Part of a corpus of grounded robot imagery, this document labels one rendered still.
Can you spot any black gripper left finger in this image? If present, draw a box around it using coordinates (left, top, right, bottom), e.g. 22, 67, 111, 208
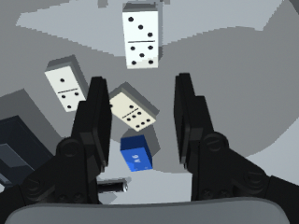
0, 77, 112, 224

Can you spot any cream domino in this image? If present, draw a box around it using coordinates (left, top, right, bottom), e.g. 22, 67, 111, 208
109, 87, 156, 131

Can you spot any black aa battery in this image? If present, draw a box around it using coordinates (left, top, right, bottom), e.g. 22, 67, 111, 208
97, 182, 128, 193

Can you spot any dark grey bin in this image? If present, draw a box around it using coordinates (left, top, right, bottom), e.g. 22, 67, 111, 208
0, 115, 54, 190

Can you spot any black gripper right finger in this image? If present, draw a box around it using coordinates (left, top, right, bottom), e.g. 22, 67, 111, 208
174, 73, 299, 224

